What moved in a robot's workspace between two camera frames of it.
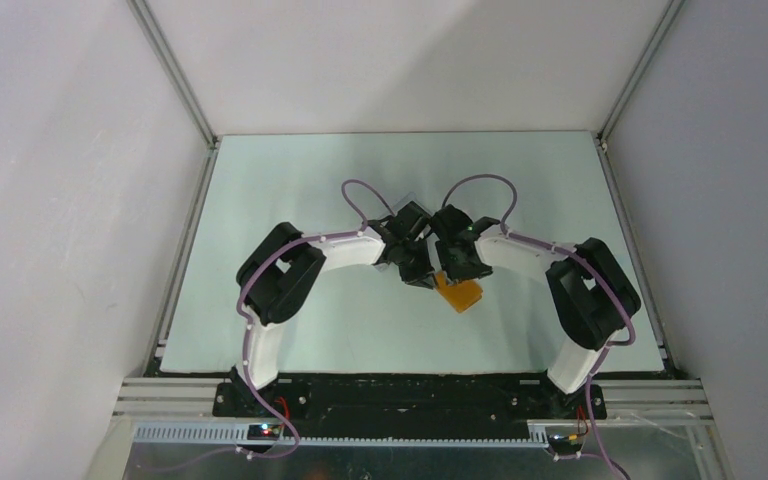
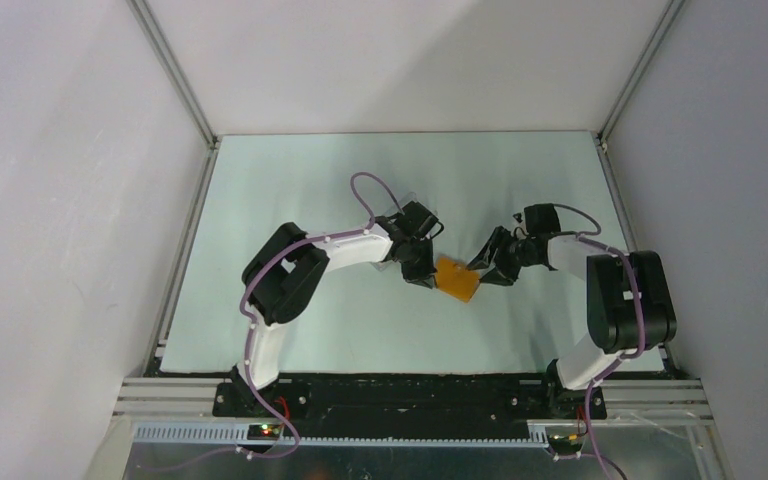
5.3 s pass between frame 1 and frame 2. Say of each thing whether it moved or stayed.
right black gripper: moved
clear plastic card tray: stayed
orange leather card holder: moved
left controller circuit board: stayed
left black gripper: stayed
